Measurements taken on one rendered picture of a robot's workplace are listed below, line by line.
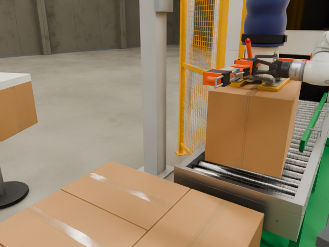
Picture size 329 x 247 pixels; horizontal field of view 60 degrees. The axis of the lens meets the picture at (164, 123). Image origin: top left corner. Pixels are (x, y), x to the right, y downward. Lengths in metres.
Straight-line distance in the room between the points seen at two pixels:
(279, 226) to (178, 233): 0.53
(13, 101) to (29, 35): 10.85
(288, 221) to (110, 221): 0.85
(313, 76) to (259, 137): 0.38
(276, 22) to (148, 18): 1.14
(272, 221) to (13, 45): 12.16
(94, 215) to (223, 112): 0.81
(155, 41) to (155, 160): 1.08
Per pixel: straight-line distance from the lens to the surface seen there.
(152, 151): 2.68
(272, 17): 1.59
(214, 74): 1.09
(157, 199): 1.52
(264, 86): 1.54
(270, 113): 1.43
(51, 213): 1.53
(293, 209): 1.53
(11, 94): 2.30
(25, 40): 13.07
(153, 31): 2.39
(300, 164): 2.06
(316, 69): 1.34
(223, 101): 1.46
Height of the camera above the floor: 1.42
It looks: 20 degrees down
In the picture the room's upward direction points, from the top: straight up
